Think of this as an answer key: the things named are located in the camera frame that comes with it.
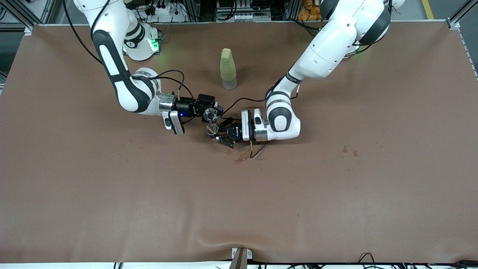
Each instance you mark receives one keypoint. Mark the white power strip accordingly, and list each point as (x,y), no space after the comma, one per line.
(160,9)

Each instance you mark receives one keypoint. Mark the metal mount bracket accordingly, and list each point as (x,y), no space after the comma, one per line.
(241,257)

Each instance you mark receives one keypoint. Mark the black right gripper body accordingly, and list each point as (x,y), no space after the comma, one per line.
(185,105)

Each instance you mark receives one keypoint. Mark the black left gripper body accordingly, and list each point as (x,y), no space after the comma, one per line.
(234,132)

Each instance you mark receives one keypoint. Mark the green bottle with clear base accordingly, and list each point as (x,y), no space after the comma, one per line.
(227,69)

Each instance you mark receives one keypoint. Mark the orange packets pile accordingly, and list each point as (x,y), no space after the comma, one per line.
(308,11)

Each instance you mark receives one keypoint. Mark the large brown liquid puddle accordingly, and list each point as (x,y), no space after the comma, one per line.
(241,160)

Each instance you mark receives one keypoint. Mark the brown table mat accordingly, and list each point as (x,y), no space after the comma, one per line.
(239,216)

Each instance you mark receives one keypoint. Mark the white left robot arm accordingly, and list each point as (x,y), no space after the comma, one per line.
(328,45)

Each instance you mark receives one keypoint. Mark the aluminium frame post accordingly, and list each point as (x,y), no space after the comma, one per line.
(461,15)
(20,16)

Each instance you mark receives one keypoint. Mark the black electronics box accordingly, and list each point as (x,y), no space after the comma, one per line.
(242,5)

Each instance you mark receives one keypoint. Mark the clear glass beaker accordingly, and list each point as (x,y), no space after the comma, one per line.
(211,115)

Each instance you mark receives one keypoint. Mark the white corner bracket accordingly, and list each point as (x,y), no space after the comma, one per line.
(453,25)
(28,30)

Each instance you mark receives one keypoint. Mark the metal double jigger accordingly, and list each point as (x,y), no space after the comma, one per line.
(212,129)

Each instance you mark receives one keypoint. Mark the white terminal strip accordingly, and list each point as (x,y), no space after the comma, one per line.
(244,17)

